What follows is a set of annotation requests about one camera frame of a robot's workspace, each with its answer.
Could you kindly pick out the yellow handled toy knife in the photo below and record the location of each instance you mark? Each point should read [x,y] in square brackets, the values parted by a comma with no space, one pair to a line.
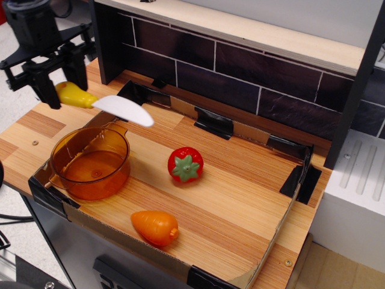
[70,94]

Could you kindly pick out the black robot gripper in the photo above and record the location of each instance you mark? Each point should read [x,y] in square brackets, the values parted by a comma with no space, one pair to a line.
[43,48]

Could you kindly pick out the orange toy carrot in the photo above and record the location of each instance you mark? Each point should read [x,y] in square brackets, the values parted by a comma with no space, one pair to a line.
[157,227]

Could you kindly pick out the black chair caster base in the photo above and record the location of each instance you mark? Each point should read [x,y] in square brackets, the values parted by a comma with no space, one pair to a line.
[90,51]

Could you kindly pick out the wooden shelf with black frame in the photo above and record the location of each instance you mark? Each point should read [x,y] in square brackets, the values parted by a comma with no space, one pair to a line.
[301,87]

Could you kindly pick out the red toy strawberry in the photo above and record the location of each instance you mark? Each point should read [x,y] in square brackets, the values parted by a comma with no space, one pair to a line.
[185,164]

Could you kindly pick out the white toy sink unit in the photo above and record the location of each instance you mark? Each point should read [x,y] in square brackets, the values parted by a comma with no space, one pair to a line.
[350,217]

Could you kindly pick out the black oven handle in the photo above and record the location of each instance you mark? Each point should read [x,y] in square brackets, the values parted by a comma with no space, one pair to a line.
[115,275]

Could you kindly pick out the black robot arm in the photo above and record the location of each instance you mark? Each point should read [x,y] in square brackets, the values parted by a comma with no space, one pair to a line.
[43,49]

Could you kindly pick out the metal frame with screw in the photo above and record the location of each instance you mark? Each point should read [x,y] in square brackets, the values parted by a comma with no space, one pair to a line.
[18,273]

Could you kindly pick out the orange transparent plastic pot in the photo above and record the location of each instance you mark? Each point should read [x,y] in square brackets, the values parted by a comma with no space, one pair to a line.
[91,163]

